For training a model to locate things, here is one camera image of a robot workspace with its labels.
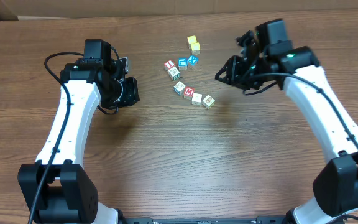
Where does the yellow block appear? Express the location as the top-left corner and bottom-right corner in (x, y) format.
(190, 42), (201, 55)
(187, 35), (197, 46)

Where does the yellow block near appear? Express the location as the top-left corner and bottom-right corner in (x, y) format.
(190, 42), (201, 55)

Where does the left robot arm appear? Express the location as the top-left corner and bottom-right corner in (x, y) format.
(17, 39), (140, 224)

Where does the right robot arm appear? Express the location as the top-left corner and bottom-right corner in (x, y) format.
(215, 19), (358, 223)

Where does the blue X letter block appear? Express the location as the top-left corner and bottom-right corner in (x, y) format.
(187, 55), (198, 69)

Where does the cow picture number 2 block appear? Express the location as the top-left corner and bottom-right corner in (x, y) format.
(202, 95), (215, 109)

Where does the cardboard box edge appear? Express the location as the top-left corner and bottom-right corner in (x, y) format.
(0, 0), (358, 20)

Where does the red Q wooden block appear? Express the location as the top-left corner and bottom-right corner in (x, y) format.
(191, 93), (202, 105)

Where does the blue G letter block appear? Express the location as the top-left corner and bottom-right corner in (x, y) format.
(177, 58), (188, 70)

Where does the yellow block far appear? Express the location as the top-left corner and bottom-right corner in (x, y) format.
(187, 35), (197, 46)

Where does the green-sided picture block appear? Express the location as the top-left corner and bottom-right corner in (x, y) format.
(168, 67), (181, 80)

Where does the blue-sided picture block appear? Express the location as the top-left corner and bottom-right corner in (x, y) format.
(173, 81), (186, 96)

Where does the red M letter block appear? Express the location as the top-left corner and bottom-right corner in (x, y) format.
(183, 86), (195, 100)

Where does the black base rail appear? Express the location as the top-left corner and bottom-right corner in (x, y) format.
(119, 215), (288, 224)

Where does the red I letter block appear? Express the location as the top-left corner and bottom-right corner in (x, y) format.
(164, 60), (176, 71)

